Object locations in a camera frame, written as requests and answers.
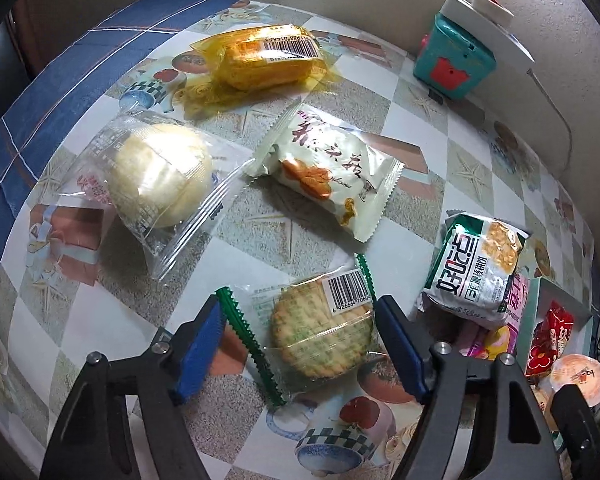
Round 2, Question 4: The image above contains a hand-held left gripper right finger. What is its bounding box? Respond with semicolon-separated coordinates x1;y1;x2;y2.
375;295;563;480

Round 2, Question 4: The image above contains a cream biscuit packet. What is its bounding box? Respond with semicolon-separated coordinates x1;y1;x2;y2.
245;102;401;243

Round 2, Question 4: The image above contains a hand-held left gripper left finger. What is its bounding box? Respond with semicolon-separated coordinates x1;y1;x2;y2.
40;294;226;480

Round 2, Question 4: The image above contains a small red snack packet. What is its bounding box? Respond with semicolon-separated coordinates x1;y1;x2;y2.
525;300;576;378

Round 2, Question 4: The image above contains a purple snack packet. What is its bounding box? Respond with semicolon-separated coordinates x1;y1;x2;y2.
455;272;531;361

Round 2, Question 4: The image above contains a clear packet white round pastry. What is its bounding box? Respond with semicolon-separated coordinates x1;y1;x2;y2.
55;112;256;281

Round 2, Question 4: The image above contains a white power strip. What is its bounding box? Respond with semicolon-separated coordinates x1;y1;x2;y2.
440;0;536;78

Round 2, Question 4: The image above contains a green-edged clear cracker packet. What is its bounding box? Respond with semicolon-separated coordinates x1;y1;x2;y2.
215;255;381;408

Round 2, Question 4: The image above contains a blue plaid cloth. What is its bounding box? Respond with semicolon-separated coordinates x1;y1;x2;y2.
0;0;241;321

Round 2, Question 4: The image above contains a teal toy box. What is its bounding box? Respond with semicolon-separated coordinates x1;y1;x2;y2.
412;12;496;101

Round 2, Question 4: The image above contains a printed checkered tablecloth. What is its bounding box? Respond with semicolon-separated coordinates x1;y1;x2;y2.
0;2;598;480

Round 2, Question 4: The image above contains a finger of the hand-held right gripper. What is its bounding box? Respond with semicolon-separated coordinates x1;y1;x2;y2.
550;385;600;480

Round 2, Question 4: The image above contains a yellow cake packet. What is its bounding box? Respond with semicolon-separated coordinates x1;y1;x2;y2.
182;24;338;118

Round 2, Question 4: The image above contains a green white cracker packet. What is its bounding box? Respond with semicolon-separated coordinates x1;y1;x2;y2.
417;212;531;331

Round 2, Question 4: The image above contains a teal cardboard box tray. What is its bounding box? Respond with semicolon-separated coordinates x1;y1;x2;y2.
515;276;600;456

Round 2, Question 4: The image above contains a white power cable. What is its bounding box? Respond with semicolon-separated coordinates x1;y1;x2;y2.
527;67;576;171

